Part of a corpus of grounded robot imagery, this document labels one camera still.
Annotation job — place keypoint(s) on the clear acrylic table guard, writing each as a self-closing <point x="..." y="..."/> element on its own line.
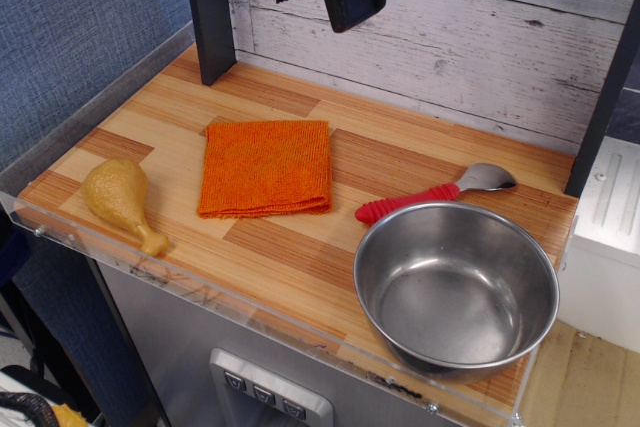
<point x="234" y="305"/>

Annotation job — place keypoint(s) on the stainless steel bowl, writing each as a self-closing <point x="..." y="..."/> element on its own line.
<point x="457" y="292"/>

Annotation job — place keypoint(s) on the yellow object bottom left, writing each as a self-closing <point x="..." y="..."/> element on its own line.
<point x="68" y="417"/>

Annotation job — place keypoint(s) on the white appliance at right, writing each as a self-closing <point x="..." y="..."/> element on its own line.
<point x="599" y="271"/>

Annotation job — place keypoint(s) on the toy chicken drumstick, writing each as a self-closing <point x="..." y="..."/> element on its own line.
<point x="115" y="191"/>

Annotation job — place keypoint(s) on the red handled metal spoon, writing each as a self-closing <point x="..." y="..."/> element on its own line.
<point x="480" y="176"/>

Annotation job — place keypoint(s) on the orange cloth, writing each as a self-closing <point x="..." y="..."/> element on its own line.
<point x="264" y="168"/>

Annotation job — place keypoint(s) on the silver button control panel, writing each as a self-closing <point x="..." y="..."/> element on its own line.
<point x="265" y="392"/>

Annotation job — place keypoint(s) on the dark support post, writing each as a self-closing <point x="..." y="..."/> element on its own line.
<point x="614" y="82"/>
<point x="214" y="38"/>

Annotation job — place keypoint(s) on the dark right support post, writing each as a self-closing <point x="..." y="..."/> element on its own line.
<point x="614" y="82"/>

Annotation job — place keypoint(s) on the dark left support post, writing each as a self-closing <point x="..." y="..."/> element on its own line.
<point x="214" y="38"/>

